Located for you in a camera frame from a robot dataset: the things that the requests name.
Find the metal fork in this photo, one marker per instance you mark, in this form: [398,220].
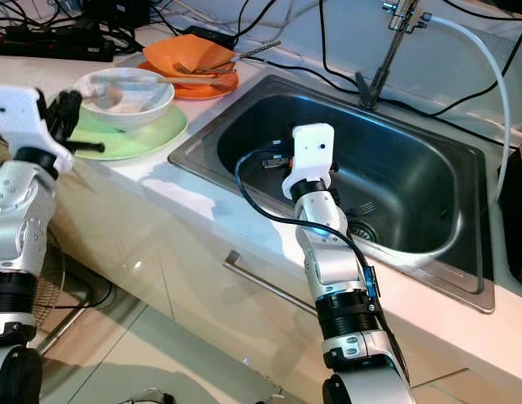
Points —
[182,67]

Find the stainless steel sink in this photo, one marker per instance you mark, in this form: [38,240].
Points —
[412,177]

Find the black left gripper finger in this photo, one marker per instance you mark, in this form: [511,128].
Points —
[55,116]
[71,116]

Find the black power strip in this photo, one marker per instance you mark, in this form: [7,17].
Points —
[50,49]

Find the green plate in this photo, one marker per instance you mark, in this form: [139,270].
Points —
[151,139]

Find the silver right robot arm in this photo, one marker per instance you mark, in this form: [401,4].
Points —
[332,269]

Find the small black charger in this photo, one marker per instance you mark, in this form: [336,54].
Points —
[210,34]

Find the orange plate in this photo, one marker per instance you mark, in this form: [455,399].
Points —
[206,90]

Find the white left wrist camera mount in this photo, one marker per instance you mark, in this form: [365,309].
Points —
[21,118]

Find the white sink cabinet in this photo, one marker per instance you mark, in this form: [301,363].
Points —
[210,278]

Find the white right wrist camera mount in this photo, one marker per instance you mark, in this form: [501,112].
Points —
[313,151]

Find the chrome faucet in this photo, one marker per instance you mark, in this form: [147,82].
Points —
[387,57]

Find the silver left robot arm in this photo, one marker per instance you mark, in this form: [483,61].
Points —
[21,219]

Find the white bowl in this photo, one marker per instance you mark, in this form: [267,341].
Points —
[139,111]

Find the black power adapter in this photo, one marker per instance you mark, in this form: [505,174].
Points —
[114,10]

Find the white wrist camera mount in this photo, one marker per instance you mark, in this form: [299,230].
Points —
[21,118]
[313,151]

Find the orange bowl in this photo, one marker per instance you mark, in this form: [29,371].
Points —
[189,52]

